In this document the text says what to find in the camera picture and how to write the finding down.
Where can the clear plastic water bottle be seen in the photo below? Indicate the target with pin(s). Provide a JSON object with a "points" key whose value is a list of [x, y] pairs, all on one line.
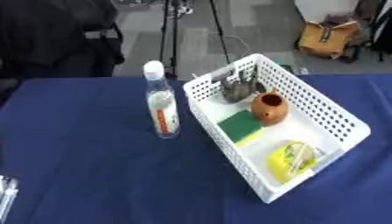
{"points": [[163, 110]]}

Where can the green and yellow sponge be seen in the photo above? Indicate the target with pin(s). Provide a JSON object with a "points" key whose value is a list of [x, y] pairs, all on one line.
{"points": [[240, 126]]}

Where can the brown clay teapot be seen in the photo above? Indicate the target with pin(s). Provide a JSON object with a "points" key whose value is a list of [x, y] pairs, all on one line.
{"points": [[269, 108]]}

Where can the black tripod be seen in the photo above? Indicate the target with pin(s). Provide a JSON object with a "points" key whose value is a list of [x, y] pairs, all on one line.
{"points": [[173, 29]]}

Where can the white perforated plastic basket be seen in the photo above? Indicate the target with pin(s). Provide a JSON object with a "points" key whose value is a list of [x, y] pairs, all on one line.
{"points": [[286, 140]]}

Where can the yellow packaged item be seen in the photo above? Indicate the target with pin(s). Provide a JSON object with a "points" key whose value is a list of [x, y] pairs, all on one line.
{"points": [[291, 160]]}

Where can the yellow backpack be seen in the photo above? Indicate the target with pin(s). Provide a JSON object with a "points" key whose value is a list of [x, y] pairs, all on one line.
{"points": [[326, 36]]}

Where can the black office chair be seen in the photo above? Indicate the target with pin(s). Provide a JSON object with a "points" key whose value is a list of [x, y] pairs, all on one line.
{"points": [[51, 38]]}

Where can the black bag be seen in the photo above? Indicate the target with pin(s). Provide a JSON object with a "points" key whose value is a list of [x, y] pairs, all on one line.
{"points": [[380, 29]]}

